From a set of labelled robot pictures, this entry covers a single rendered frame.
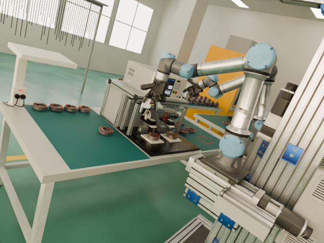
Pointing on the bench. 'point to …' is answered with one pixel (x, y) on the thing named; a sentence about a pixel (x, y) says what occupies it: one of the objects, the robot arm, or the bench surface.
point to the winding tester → (140, 76)
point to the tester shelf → (133, 93)
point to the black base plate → (150, 148)
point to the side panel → (112, 105)
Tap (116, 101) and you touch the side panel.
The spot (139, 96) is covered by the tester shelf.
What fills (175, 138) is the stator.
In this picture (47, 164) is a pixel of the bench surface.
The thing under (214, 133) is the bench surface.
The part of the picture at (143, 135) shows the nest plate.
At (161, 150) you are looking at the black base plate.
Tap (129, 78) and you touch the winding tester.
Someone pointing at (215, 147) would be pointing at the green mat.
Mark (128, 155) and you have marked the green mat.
